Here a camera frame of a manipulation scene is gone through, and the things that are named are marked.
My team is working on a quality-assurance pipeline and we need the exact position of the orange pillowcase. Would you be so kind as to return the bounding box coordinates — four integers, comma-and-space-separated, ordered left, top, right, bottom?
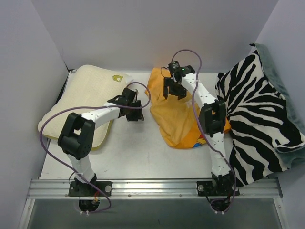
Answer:
146, 67, 232, 149

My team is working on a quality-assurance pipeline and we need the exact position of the cream memory foam pillow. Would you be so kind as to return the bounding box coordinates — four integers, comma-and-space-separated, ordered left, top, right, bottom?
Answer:
38, 65, 133, 150

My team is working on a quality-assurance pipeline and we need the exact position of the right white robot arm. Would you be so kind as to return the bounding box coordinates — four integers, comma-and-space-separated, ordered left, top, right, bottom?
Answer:
163, 61, 236, 195

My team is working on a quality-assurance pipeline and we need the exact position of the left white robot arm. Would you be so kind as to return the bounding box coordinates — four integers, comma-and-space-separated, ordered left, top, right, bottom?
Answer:
58, 88, 144, 196

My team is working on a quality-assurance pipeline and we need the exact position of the zebra print cushion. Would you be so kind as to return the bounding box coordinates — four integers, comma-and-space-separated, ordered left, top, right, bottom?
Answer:
215, 51, 305, 187

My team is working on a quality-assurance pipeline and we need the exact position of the grey-green towel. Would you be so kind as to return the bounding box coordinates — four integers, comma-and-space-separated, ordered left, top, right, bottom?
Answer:
250, 43, 305, 168

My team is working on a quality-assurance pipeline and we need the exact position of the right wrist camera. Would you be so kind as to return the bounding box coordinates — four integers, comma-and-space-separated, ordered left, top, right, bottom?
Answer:
168, 61, 181, 74

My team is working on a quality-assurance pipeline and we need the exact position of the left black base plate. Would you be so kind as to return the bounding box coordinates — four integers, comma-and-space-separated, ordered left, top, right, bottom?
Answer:
68, 180, 112, 197

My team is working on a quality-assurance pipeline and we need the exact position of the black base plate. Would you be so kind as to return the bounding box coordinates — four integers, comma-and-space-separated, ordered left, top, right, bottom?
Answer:
68, 180, 112, 197
196, 180, 234, 197

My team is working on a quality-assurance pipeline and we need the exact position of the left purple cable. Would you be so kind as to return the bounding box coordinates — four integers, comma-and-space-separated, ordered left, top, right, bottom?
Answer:
39, 82, 151, 213

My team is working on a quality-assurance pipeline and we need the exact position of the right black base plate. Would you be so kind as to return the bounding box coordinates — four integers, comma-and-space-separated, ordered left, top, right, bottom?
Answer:
196, 180, 234, 197

